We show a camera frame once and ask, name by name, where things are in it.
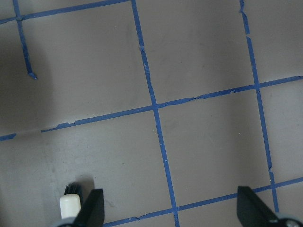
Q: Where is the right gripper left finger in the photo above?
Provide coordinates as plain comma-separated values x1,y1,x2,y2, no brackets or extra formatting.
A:
72,189,105,227

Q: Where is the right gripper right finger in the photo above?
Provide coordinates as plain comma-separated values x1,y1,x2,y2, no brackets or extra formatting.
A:
237,186,279,227

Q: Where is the white hand brush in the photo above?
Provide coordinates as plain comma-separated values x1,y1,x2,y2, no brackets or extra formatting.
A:
59,183,83,219

